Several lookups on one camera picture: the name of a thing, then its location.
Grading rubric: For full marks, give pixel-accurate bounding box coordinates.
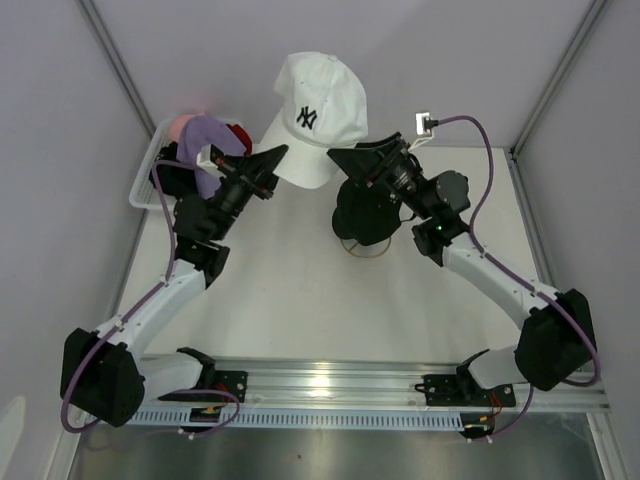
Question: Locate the white slotted cable duct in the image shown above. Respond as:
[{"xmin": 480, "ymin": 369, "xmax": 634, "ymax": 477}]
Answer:
[{"xmin": 85, "ymin": 406, "xmax": 464, "ymax": 432}]

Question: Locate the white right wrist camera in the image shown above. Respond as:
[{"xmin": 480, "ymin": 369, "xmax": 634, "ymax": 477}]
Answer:
[{"xmin": 408, "ymin": 111, "xmax": 439, "ymax": 152}]

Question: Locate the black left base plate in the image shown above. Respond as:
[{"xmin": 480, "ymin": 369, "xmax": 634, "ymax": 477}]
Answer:
[{"xmin": 159, "ymin": 370, "xmax": 249, "ymax": 403}]

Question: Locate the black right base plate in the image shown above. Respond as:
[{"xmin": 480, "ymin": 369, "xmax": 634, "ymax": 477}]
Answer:
[{"xmin": 414, "ymin": 374, "xmax": 516, "ymax": 408}]

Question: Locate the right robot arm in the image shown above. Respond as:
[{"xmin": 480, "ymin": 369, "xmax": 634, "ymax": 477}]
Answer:
[{"xmin": 328, "ymin": 134, "xmax": 599, "ymax": 404}]

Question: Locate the aluminium frame post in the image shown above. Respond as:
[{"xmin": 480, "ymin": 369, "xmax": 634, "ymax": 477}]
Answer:
[
  {"xmin": 510, "ymin": 0, "xmax": 612, "ymax": 159},
  {"xmin": 75, "ymin": 0, "xmax": 156, "ymax": 138}
]

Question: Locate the aluminium mounting rail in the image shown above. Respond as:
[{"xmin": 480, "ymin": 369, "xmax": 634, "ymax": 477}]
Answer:
[{"xmin": 64, "ymin": 358, "xmax": 612, "ymax": 413}]

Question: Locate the black cap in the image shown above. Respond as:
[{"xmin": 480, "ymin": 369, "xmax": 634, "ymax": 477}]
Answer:
[{"xmin": 152, "ymin": 142, "xmax": 199, "ymax": 199}]

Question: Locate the right aluminium frame post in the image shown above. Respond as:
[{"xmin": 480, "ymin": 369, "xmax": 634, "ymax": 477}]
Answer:
[{"xmin": 510, "ymin": 0, "xmax": 612, "ymax": 159}]

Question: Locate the left aluminium frame post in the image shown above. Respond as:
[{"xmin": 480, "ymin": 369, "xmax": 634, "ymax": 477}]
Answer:
[{"xmin": 75, "ymin": 0, "xmax": 156, "ymax": 138}]

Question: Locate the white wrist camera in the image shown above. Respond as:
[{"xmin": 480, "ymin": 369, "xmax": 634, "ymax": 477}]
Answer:
[
  {"xmin": 196, "ymin": 144, "xmax": 224, "ymax": 178},
  {"xmin": 408, "ymin": 111, "xmax": 439, "ymax": 152}
]

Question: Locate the purple cap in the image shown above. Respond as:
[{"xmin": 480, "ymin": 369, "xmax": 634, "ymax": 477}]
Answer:
[{"xmin": 177, "ymin": 114, "xmax": 248, "ymax": 199}]

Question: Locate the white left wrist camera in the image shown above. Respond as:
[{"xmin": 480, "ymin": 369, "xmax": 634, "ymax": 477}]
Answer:
[{"xmin": 196, "ymin": 144, "xmax": 224, "ymax": 178}]

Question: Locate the red cap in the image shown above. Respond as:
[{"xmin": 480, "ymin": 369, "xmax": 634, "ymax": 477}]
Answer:
[{"xmin": 226, "ymin": 123, "xmax": 253, "ymax": 155}]

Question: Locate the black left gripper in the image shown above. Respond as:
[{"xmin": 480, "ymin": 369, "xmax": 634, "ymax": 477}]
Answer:
[{"xmin": 209, "ymin": 146, "xmax": 290, "ymax": 242}]

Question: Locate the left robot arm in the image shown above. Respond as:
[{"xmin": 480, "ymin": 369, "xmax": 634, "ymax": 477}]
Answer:
[{"xmin": 60, "ymin": 145, "xmax": 289, "ymax": 433}]

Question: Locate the pink cap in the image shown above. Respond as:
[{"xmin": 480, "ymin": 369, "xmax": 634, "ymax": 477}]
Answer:
[{"xmin": 168, "ymin": 112, "xmax": 205, "ymax": 144}]

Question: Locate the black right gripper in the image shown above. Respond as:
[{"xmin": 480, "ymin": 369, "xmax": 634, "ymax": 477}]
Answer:
[{"xmin": 328, "ymin": 132, "xmax": 435, "ymax": 221}]

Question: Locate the white NY cap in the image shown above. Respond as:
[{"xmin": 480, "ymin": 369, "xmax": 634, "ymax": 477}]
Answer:
[{"xmin": 259, "ymin": 51, "xmax": 368, "ymax": 189}]

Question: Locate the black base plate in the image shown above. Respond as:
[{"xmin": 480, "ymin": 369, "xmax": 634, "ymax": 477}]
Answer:
[
  {"xmin": 414, "ymin": 374, "xmax": 516, "ymax": 408},
  {"xmin": 159, "ymin": 370, "xmax": 249, "ymax": 403}
]

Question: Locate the dark green cap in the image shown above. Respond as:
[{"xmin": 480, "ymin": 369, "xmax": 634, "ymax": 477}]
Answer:
[{"xmin": 332, "ymin": 179, "xmax": 401, "ymax": 246}]

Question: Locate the white perforated plastic basket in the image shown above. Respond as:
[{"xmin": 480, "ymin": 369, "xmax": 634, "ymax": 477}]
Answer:
[{"xmin": 128, "ymin": 118, "xmax": 251, "ymax": 213}]

